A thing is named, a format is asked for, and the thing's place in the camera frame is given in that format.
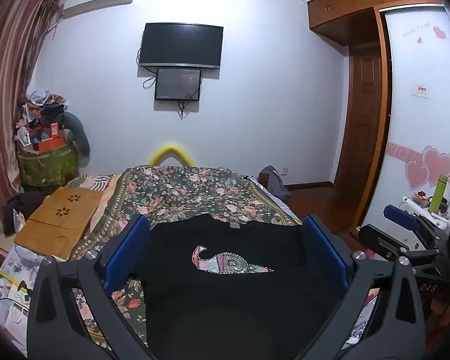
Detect green thermos bottle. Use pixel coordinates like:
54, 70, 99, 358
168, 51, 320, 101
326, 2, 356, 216
429, 174, 449, 213

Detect small black wall monitor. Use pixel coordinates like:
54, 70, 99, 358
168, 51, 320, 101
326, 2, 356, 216
154, 67, 203, 101

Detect black printed t-shirt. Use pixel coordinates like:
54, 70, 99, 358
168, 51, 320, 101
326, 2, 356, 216
133, 213, 355, 360

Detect brown wooden door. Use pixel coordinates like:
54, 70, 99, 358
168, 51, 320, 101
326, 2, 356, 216
335, 44, 384, 187

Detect wooden lap table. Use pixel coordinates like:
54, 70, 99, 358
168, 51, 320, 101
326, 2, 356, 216
14, 186, 106, 260

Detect dark floral blanket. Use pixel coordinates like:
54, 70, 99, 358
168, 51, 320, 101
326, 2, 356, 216
69, 164, 304, 347

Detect black wall television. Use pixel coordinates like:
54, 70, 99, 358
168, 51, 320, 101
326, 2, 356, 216
139, 22, 224, 70

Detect cream printed blanket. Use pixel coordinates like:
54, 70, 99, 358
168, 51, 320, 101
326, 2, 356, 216
65, 173, 381, 350

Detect grey blue backpack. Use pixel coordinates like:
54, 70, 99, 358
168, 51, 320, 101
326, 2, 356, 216
264, 165, 292, 202

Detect dark clothes heap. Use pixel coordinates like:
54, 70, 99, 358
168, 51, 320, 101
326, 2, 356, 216
2, 191, 44, 234

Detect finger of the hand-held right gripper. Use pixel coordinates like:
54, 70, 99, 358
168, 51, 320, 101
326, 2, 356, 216
383, 204, 450, 251
358, 224, 448, 271

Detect striped pink curtain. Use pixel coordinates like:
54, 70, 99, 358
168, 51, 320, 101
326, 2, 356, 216
0, 0, 65, 233

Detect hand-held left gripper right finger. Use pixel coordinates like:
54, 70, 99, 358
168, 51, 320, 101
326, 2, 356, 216
302, 214, 427, 360

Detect orange cardboard box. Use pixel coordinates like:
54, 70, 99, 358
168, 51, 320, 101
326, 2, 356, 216
32, 137, 67, 153

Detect white heart-print wardrobe door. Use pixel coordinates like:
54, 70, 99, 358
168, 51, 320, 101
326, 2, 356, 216
360, 3, 450, 233

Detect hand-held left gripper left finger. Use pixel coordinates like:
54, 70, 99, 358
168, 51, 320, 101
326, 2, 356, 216
27, 214, 151, 360

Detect green fabric storage box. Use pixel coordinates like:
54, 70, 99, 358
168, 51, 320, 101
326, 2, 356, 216
18, 144, 79, 187

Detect wooden overhead cabinet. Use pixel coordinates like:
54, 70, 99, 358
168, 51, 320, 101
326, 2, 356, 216
307, 0, 448, 47

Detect small white table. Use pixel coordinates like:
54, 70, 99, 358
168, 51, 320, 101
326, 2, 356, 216
399, 194, 450, 230

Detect pile of clutter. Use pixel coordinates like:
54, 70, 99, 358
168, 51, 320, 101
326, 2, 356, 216
16, 88, 69, 147

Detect pile of papers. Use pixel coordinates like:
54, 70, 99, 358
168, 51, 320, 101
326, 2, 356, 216
0, 242, 40, 332

